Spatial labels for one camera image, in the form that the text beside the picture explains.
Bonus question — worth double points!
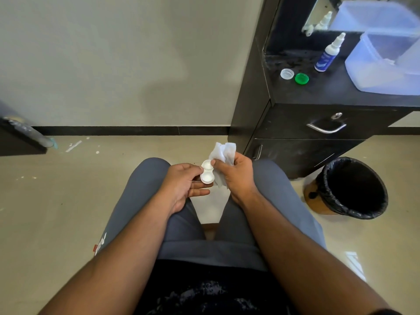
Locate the person's left hand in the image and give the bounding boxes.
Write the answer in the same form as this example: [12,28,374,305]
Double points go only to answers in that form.
[161,163,214,215]

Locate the clear plastic wrap strip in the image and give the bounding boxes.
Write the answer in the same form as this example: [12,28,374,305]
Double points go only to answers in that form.
[3,116,59,151]

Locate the dresser mirror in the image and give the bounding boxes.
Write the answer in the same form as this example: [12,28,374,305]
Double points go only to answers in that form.
[301,0,420,33]

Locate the blue white solution bottle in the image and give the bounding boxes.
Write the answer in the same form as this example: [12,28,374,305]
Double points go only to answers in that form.
[314,32,347,73]

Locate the clear blue plastic container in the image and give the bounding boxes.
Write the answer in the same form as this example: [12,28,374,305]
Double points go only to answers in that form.
[344,29,420,96]

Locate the person's left forearm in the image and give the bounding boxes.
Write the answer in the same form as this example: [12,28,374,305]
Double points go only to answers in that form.
[38,193,191,315]

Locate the brown wooden stool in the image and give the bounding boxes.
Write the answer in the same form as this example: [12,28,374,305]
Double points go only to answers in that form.
[200,223,220,242]

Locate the dark shirt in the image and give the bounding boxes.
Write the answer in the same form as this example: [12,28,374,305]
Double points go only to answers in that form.
[133,259,296,315]

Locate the dark wooden panel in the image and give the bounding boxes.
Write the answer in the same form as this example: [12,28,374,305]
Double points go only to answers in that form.
[0,100,48,157]

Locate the black lined trash bin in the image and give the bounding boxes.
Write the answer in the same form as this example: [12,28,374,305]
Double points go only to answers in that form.
[303,156,389,220]

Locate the silver drawer handle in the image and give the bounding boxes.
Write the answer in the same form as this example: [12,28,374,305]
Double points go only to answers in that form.
[306,121,347,134]

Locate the grey trousers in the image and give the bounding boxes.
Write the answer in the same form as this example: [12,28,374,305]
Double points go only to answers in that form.
[93,157,327,273]

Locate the black dresser cabinet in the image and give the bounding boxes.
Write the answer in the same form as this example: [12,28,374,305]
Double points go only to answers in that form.
[228,0,420,180]

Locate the white tissue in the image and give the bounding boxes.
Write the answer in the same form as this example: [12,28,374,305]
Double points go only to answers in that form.
[209,142,237,190]

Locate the white contact lens case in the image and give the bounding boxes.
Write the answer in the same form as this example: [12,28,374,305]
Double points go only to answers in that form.
[200,159,216,185]

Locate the person's right forearm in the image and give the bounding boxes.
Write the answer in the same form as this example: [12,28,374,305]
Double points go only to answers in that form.
[234,190,404,315]

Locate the person's right hand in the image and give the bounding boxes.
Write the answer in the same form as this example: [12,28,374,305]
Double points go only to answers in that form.
[210,152,260,207]

